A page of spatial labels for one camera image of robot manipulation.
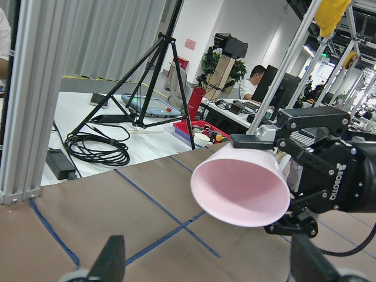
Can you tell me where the red water bottle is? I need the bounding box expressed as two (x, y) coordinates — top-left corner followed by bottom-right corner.
(187, 86), (206, 121)

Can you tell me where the red parts tray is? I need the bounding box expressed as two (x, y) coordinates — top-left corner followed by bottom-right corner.
(173, 120), (230, 145)

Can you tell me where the seated office worker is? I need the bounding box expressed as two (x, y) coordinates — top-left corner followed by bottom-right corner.
(239, 65), (266, 100)

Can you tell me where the white paper cup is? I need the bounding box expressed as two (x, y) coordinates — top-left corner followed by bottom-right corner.
(194, 132), (212, 147)

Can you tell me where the coiled black cable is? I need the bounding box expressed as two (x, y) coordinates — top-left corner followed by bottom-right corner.
(63, 126), (131, 166)

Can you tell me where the black camera tripod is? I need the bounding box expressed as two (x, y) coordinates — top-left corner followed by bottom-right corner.
(66, 0), (197, 150)

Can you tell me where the person in white shirt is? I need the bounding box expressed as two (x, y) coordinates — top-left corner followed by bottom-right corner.
(0, 9), (11, 80)

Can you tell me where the aluminium frame post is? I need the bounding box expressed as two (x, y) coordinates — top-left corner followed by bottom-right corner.
(1, 1), (79, 204)

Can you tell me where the black power adapter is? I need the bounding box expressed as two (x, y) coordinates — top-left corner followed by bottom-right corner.
(46, 149), (77, 180)

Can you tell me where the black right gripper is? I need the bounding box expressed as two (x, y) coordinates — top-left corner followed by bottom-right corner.
(230, 107), (375, 237)

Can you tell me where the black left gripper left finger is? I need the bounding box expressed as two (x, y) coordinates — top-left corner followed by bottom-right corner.
(58, 234), (126, 282)

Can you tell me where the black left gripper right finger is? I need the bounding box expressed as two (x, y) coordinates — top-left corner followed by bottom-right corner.
(290, 234), (367, 282)

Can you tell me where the pink plastic cup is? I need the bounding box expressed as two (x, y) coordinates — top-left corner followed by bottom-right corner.
(190, 144), (290, 227)

